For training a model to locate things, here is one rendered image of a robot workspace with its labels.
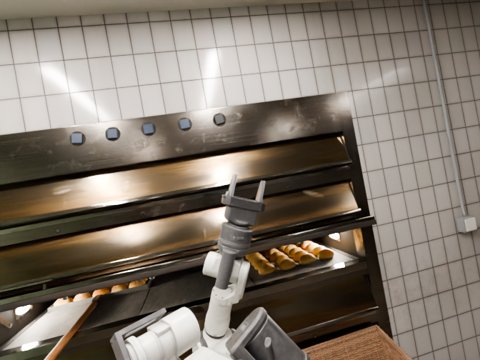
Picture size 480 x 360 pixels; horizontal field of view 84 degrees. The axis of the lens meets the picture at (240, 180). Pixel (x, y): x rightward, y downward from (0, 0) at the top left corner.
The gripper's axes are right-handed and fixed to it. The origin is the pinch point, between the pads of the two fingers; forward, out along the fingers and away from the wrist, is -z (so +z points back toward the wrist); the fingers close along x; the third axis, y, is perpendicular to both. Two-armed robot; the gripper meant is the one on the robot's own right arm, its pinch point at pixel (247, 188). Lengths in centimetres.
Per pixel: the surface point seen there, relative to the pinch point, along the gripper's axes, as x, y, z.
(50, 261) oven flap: 60, 60, 52
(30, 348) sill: 60, 57, 90
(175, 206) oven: 14, 59, 18
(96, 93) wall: 59, 68, -24
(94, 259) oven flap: 43, 57, 48
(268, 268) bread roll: -44, 66, 44
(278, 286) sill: -44, 50, 47
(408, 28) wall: -92, 60, -108
